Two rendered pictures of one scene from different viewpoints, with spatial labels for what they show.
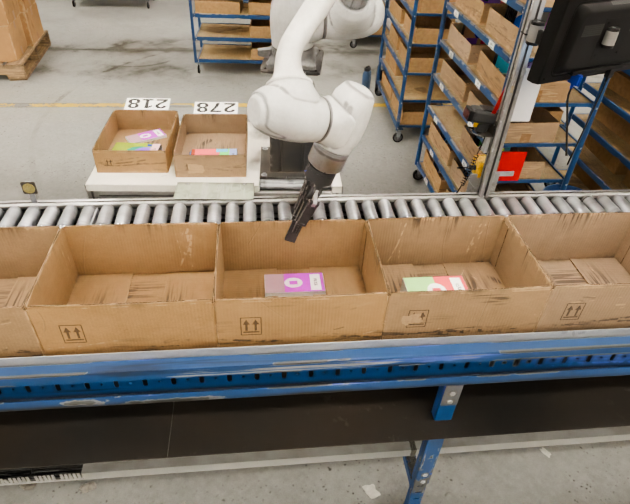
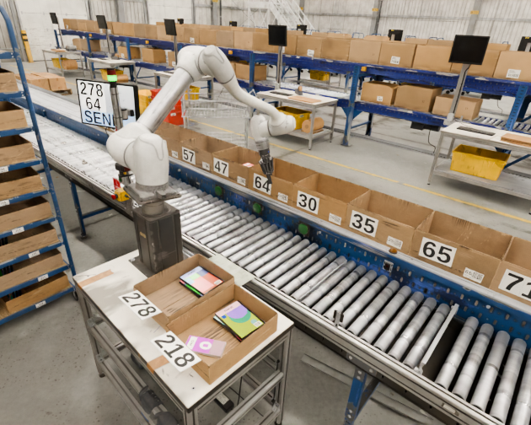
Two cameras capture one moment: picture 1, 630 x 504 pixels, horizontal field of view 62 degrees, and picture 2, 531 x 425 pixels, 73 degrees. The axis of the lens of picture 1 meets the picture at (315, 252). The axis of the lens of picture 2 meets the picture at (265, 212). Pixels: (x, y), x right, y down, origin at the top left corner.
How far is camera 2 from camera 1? 3.13 m
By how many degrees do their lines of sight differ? 100
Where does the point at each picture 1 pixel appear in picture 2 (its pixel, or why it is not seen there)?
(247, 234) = (284, 185)
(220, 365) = not seen: hidden behind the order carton
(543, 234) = (201, 157)
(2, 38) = not seen: outside the picture
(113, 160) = (265, 311)
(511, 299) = (246, 152)
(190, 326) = (324, 185)
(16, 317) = (373, 194)
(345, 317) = (284, 169)
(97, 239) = (335, 206)
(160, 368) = not seen: hidden behind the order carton
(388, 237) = (242, 173)
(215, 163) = (213, 267)
